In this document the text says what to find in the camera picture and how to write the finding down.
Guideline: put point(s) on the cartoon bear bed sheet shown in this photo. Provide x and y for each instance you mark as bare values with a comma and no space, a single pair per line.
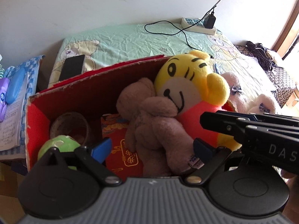
106,46

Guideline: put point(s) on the purple bottle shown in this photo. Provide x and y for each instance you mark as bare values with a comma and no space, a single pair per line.
3,105

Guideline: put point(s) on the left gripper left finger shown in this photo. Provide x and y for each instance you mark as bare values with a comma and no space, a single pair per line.
91,161

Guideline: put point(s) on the white power strip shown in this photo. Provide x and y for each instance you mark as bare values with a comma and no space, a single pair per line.
195,25

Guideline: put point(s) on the blue plastic case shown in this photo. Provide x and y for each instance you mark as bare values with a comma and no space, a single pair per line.
15,85

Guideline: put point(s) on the white bear plush with bow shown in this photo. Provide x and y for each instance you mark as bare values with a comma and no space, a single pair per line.
241,101

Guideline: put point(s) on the green apple plush toy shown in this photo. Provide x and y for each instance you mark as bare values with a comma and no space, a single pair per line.
61,142

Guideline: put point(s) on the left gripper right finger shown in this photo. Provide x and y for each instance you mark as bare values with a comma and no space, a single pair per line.
212,159

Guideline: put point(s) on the black smartphone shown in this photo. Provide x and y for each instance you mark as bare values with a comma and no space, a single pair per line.
72,66

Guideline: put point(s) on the red envelope packet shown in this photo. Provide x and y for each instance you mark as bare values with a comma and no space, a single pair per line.
120,161

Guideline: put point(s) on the pink plush toy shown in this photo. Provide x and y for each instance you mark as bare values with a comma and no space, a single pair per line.
160,141

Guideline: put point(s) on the yellow tiger plush toy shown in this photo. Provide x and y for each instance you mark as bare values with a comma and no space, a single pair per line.
189,82

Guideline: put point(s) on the person's right hand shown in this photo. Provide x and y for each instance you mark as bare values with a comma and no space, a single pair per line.
291,209

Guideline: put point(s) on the dark patterned mattress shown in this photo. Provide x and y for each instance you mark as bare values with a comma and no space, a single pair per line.
281,80

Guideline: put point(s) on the blue patterned notebook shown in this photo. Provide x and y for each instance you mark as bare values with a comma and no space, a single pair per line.
13,127

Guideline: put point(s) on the black charger plug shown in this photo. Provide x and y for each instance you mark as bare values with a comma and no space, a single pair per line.
209,21

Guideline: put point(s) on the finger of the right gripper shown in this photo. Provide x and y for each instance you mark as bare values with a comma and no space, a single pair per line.
271,118
214,123

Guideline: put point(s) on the brown tape roll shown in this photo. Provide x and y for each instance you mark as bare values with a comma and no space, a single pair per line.
71,124

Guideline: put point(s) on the red cardboard box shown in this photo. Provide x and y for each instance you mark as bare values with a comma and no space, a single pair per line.
92,96

